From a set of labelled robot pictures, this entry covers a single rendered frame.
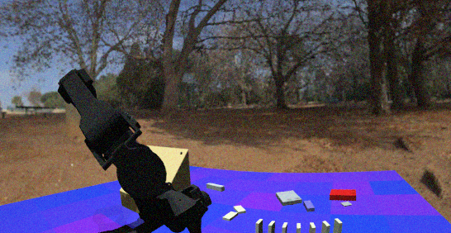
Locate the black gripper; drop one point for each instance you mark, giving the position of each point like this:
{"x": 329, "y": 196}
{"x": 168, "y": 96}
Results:
{"x": 151, "y": 225}

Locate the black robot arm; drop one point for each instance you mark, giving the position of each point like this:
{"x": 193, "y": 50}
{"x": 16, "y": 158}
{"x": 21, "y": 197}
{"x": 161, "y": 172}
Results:
{"x": 140, "y": 171}

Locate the red rectangular block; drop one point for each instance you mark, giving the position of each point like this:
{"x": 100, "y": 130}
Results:
{"x": 346, "y": 195}

